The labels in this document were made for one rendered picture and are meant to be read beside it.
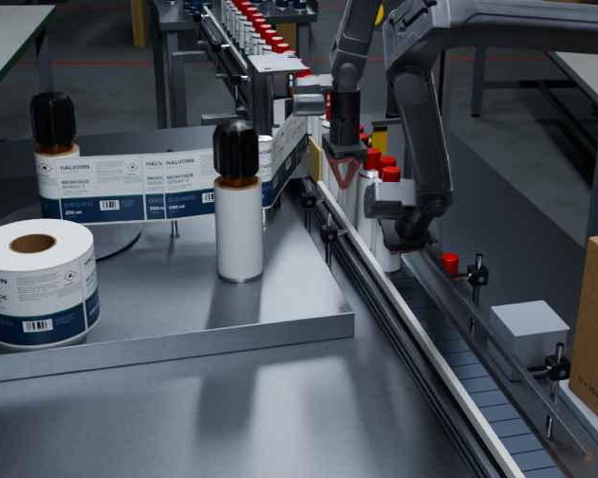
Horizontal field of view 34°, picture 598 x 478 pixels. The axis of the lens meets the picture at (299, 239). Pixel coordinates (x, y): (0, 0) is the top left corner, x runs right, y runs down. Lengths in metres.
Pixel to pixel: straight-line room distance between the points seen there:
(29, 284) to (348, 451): 0.58
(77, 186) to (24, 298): 0.40
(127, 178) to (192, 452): 0.68
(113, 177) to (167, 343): 0.43
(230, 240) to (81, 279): 0.30
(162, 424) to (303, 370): 0.27
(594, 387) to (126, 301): 0.82
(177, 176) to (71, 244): 0.36
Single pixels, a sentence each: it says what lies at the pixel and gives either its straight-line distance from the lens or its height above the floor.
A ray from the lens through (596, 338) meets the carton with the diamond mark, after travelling 1.57.
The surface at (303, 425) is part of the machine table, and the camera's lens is 1.56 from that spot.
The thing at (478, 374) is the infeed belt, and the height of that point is 0.88.
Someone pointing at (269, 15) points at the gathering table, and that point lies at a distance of 3.92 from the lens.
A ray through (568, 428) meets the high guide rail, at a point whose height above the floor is 0.96.
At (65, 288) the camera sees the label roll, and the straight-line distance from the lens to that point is 1.67.
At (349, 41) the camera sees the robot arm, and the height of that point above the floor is 1.31.
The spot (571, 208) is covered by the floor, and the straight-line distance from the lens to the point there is 4.49.
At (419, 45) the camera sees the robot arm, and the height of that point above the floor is 1.44.
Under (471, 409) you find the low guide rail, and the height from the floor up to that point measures 0.91.
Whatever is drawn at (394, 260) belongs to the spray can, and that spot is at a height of 0.91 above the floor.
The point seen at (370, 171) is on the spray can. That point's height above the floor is 1.05.
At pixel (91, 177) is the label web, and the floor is 1.02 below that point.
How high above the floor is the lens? 1.76
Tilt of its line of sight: 26 degrees down
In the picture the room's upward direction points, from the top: straight up
